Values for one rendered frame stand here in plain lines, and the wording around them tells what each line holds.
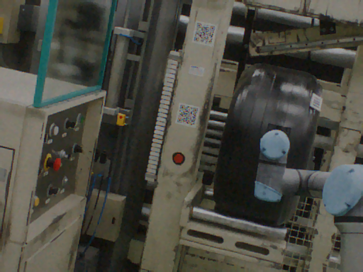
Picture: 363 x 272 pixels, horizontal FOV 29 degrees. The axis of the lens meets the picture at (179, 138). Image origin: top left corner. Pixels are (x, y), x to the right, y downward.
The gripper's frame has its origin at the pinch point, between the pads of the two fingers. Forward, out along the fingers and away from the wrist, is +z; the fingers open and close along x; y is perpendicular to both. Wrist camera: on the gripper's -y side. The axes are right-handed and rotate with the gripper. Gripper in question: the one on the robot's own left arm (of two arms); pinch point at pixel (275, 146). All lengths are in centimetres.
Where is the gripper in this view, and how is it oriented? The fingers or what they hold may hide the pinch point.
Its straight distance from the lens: 224.4
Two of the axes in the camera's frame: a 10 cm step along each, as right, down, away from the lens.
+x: -9.6, -2.3, 1.4
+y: 2.2, -9.7, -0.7
